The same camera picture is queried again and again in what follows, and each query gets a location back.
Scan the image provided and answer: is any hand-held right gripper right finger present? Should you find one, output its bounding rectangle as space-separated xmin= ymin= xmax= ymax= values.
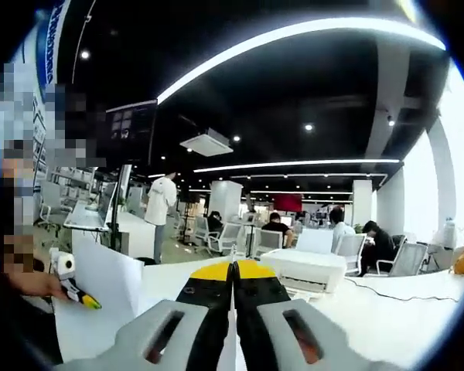
xmin=233 ymin=259 xmax=405 ymax=371

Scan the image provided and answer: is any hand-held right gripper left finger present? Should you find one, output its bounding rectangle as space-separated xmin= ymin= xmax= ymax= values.
xmin=55 ymin=260 xmax=235 ymax=371

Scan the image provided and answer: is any person's left hand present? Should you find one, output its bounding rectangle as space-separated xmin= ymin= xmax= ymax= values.
xmin=5 ymin=270 xmax=70 ymax=302

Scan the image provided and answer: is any black monitor stand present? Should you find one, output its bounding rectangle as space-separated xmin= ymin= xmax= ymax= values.
xmin=108 ymin=164 xmax=121 ymax=256

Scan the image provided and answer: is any white printer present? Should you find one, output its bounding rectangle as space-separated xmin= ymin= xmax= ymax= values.
xmin=261 ymin=228 xmax=348 ymax=294

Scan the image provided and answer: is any person in black shirt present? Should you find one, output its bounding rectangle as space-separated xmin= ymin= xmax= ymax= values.
xmin=0 ymin=266 xmax=65 ymax=366

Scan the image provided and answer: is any white mesh office chair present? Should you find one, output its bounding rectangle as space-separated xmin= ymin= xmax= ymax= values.
xmin=334 ymin=233 xmax=367 ymax=276
xmin=254 ymin=227 xmax=285 ymax=259
xmin=37 ymin=180 xmax=63 ymax=228
xmin=205 ymin=221 xmax=244 ymax=257
xmin=375 ymin=241 xmax=429 ymax=277

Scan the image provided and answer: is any white side desk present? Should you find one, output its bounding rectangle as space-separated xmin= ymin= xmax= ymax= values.
xmin=70 ymin=210 xmax=156 ymax=266

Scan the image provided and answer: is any white metal shelf rack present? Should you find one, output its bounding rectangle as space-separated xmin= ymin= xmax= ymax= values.
xmin=48 ymin=165 xmax=96 ymax=196

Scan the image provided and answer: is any red display screen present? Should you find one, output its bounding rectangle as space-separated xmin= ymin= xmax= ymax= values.
xmin=272 ymin=193 xmax=304 ymax=213

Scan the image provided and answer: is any white square pillar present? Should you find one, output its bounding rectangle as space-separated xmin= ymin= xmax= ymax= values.
xmin=351 ymin=179 xmax=374 ymax=229
xmin=208 ymin=179 xmax=244 ymax=223

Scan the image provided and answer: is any long ceiling light strip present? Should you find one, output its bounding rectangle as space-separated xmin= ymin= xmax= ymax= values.
xmin=193 ymin=157 xmax=402 ymax=174
xmin=156 ymin=16 xmax=448 ymax=106

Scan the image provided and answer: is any black monitor screen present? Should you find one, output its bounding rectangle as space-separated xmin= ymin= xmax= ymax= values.
xmin=104 ymin=99 xmax=159 ymax=166

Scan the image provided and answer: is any ceiling air conditioner unit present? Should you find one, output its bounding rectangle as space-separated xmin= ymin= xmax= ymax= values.
xmin=179 ymin=128 xmax=236 ymax=158

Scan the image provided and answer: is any white bottle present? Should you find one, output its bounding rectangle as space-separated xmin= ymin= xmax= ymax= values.
xmin=441 ymin=216 xmax=461 ymax=250

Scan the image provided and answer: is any black table cable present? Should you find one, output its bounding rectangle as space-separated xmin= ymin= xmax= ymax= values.
xmin=343 ymin=276 xmax=460 ymax=303

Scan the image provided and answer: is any blue white wall poster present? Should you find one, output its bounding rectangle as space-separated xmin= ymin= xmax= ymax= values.
xmin=21 ymin=0 xmax=73 ymax=194

